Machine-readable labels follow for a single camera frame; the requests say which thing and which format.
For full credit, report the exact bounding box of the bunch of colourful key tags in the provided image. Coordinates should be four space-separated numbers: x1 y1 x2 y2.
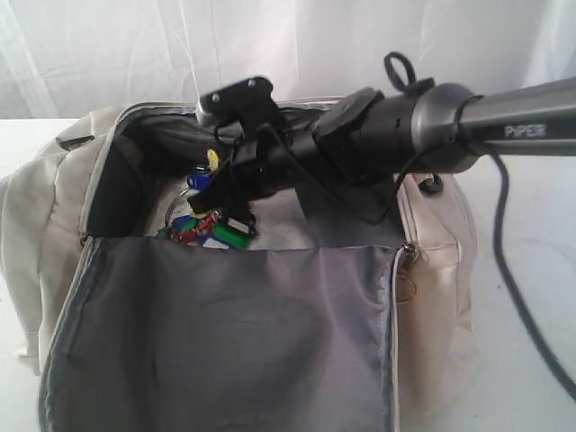
154 149 257 250

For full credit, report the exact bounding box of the metal zipper pull with ring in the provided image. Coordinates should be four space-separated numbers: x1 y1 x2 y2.
396 242 422 306

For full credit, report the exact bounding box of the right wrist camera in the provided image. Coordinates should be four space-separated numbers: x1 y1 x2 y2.
195 76 287 139

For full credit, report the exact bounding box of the beige duffel bag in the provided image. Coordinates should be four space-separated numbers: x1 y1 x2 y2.
1 103 477 431

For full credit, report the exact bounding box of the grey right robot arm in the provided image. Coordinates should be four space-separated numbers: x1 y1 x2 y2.
189 76 575 225

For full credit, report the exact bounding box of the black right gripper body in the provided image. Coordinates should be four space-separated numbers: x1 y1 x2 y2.
224 87 392 201

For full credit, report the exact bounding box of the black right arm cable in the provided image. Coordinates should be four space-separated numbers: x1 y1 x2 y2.
488 152 576 388

